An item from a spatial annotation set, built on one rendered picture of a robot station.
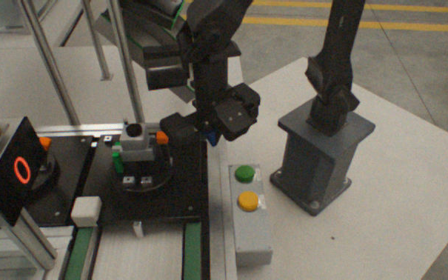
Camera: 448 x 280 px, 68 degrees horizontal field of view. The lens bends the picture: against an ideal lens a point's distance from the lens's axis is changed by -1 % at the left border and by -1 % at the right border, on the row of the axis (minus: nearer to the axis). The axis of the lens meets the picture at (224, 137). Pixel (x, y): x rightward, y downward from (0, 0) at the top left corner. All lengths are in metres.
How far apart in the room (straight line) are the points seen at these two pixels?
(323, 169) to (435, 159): 0.41
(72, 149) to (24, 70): 0.63
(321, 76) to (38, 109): 0.88
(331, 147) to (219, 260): 0.30
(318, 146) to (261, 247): 0.22
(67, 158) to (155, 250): 0.29
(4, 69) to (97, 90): 0.39
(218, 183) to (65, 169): 0.33
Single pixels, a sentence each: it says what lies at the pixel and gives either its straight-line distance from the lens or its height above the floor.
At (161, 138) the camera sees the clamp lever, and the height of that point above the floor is 1.07.
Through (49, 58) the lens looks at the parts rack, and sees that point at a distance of 0.84.
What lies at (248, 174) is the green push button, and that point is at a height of 0.97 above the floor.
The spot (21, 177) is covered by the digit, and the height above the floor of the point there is 1.20.
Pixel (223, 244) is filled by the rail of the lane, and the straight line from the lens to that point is 0.64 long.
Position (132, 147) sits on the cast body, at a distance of 0.66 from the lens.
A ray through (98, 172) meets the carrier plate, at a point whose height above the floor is 0.97.
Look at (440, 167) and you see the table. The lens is 1.04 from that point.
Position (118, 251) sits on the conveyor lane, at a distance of 0.71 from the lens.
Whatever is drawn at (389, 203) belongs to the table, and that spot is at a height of 0.86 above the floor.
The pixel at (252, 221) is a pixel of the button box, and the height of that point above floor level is 0.96.
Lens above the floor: 1.52
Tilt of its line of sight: 44 degrees down
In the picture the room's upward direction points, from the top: straight up
